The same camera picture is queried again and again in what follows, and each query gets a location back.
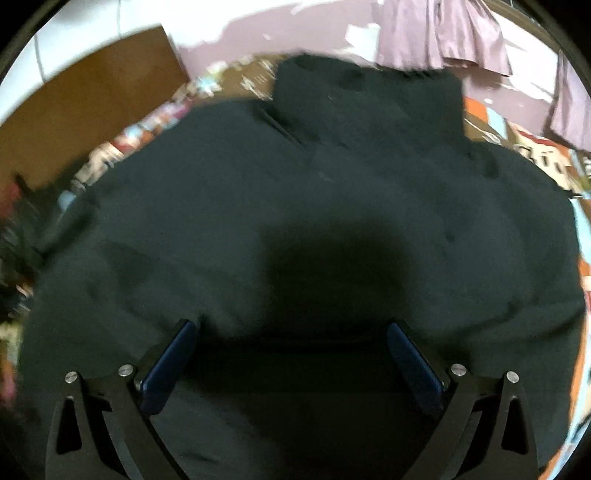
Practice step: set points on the wooden headboard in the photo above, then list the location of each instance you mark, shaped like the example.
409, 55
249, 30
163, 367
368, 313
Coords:
92, 101

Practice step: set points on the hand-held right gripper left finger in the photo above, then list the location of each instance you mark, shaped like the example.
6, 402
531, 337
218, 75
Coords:
171, 364

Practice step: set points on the printed cartoon bed sheet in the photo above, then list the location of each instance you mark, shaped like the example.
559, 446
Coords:
540, 152

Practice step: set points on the dark cloth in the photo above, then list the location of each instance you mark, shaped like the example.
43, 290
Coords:
18, 240

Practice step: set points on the purple tied curtain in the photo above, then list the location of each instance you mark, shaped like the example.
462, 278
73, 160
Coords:
572, 110
434, 32

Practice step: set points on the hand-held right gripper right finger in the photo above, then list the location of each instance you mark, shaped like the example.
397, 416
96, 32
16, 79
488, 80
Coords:
415, 364

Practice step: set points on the black sweater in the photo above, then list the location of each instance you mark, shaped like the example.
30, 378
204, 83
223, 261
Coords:
277, 207

